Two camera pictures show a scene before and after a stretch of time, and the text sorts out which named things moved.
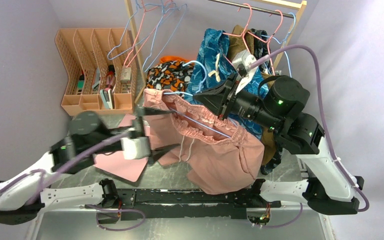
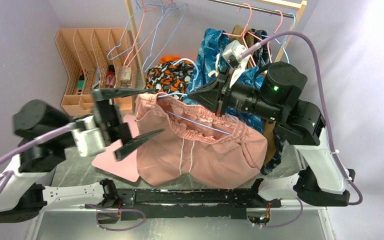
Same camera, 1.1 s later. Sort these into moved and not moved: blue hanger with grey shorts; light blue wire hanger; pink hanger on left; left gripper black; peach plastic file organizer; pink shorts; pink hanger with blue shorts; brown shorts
Moved: pink shorts; left gripper black; light blue wire hanger
Not moved: brown shorts; peach plastic file organizer; pink hanger on left; pink hanger with blue shorts; blue hanger with grey shorts
